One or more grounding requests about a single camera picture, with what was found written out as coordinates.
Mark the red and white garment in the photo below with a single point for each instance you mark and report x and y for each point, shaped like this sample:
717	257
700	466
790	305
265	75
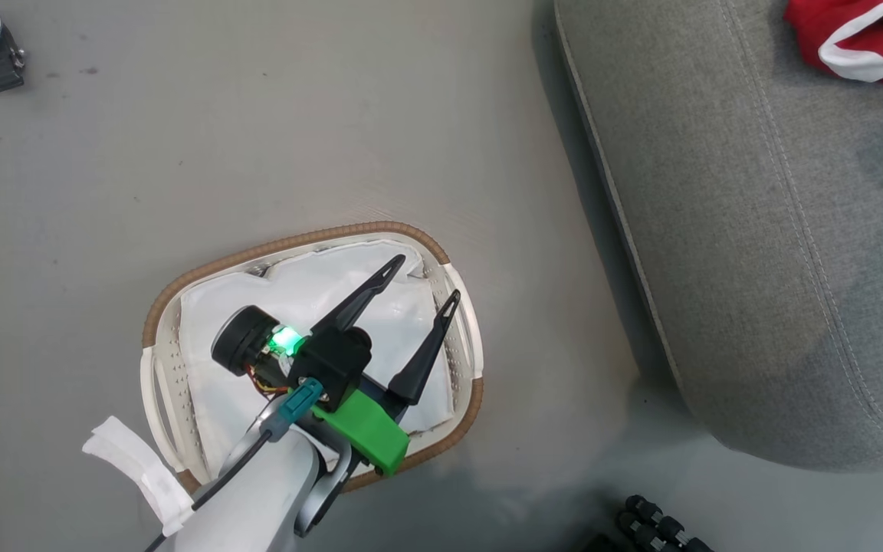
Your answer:
805	23

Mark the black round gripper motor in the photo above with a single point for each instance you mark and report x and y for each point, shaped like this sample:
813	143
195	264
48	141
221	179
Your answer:
238	337

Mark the black ribbed robot part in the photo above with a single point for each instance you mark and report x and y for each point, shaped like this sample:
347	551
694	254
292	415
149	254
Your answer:
656	525

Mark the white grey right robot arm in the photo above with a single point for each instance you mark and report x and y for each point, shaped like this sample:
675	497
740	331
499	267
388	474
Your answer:
257	498

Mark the white basket with brown rim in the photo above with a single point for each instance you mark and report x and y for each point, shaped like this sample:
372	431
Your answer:
466	360

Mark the white cloth basket liner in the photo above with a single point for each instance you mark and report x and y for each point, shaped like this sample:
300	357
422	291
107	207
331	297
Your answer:
211	383

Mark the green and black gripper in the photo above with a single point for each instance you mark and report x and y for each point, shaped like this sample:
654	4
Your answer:
365	433

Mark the light grey fabric sofa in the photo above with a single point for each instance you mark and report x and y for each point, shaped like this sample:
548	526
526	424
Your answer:
717	192

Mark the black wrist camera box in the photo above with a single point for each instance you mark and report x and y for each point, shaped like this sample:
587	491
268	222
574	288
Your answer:
334	360

